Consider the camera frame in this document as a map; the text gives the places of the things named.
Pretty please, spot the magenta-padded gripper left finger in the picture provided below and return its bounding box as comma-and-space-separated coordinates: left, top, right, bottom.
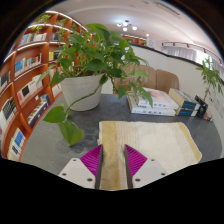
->
57, 143, 104, 191

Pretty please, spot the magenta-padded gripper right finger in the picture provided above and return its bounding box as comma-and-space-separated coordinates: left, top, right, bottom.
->
124, 143, 168, 191

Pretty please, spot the cream yellow-striped towel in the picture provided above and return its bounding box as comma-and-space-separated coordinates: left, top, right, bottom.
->
97, 120, 203, 191

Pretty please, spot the white thick book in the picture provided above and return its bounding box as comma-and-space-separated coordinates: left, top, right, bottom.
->
127, 94, 177, 117

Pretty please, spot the dark blue-spined book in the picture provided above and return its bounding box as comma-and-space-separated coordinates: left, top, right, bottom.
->
174, 106, 200, 117

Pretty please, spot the dark book with photo cover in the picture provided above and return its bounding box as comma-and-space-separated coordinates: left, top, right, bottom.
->
168, 87, 201, 110

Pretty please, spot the pothos plant in white pot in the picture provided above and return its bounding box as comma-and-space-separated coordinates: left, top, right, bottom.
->
36, 22, 154, 147

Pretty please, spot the small stack of books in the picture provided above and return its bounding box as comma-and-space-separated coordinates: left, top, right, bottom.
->
202, 111, 214, 122

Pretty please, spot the small tree in black pot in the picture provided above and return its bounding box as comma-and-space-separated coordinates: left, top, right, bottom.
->
194, 58, 224, 119

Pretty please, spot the brown upholstered chair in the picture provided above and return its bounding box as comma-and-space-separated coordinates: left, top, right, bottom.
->
113, 63, 158, 95
155, 68, 180, 95

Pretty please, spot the orange wooden bookshelf unit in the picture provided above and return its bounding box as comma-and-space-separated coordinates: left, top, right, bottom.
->
0, 9, 91, 163

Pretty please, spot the ceiling light cluster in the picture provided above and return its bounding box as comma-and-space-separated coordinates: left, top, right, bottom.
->
115, 19, 138, 33

